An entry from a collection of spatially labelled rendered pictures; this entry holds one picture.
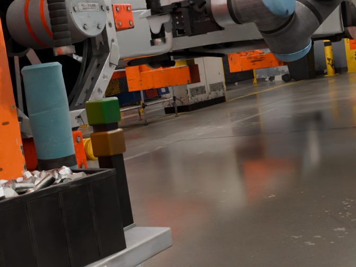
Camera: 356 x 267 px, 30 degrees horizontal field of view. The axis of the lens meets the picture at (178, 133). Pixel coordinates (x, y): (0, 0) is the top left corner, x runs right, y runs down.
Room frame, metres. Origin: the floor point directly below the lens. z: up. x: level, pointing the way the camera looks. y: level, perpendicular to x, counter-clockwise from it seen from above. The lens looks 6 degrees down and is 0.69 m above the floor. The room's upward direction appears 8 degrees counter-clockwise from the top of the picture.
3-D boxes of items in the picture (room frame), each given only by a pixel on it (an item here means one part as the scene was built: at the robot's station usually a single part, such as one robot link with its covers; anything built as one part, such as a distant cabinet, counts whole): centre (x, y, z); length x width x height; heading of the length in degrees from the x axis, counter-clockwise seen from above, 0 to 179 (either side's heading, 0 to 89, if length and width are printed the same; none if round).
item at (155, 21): (1.61, 0.02, 0.80); 0.09 x 0.03 x 0.06; 63
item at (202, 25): (1.57, -0.08, 0.80); 0.12 x 0.08 x 0.09; 56
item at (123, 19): (1.89, 0.13, 0.85); 0.09 x 0.08 x 0.07; 146
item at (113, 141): (1.04, 0.11, 0.59); 0.04 x 0.04 x 0.04; 56
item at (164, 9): (1.58, -0.02, 0.83); 0.09 x 0.05 x 0.02; 63
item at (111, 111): (1.04, 0.11, 0.64); 0.04 x 0.04 x 0.04; 56
